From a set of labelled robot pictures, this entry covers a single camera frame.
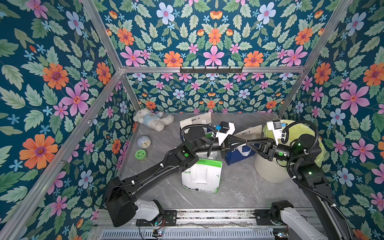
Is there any bag white receipt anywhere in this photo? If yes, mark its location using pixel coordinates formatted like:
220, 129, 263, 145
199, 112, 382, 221
180, 116, 207, 129

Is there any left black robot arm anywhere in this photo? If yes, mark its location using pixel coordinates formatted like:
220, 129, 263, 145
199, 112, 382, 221
103, 124, 249, 227

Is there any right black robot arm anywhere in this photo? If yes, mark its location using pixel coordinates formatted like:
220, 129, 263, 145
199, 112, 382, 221
246, 120, 356, 240

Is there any right blue white bag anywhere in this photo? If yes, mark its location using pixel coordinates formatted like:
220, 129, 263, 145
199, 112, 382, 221
225, 125, 263, 166

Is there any blue white bag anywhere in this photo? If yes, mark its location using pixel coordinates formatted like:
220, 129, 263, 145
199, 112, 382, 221
225, 125, 263, 166
180, 113, 212, 129

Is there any white trash bin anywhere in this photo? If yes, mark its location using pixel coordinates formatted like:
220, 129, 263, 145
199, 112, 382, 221
255, 155, 291, 184

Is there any rear blue white bag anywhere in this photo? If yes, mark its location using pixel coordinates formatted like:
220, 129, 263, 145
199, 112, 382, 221
180, 113, 212, 129

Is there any front green white bag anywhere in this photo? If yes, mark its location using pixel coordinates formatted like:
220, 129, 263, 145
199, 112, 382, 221
182, 159, 223, 193

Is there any yellow-green bin liner bag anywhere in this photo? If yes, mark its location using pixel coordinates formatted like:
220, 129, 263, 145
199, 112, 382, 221
263, 123, 327, 166

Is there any white blue plush bear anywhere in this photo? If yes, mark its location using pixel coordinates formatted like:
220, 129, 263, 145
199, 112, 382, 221
133, 108, 174, 132

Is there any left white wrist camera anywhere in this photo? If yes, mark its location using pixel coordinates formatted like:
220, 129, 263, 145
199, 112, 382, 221
215, 121, 236, 145

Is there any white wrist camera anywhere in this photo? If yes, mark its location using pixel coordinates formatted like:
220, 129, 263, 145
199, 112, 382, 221
267, 120, 287, 145
215, 121, 236, 145

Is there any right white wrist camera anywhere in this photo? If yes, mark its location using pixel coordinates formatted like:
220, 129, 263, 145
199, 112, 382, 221
267, 120, 287, 145

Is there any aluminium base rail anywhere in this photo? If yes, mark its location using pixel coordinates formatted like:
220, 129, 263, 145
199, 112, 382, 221
93, 207, 323, 230

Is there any black wall hook rail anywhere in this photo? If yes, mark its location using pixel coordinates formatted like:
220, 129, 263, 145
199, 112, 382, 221
179, 67, 243, 75

